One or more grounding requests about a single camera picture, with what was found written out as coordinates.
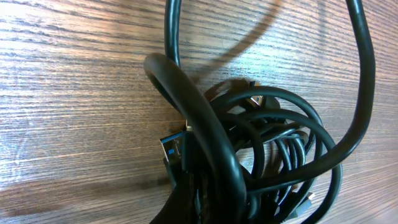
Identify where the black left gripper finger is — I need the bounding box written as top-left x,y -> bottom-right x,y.
149,174 -> 243,224

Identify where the thick black cable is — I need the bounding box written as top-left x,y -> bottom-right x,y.
142,0 -> 376,224

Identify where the thin black usb cable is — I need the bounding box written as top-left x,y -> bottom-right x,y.
159,80 -> 344,224

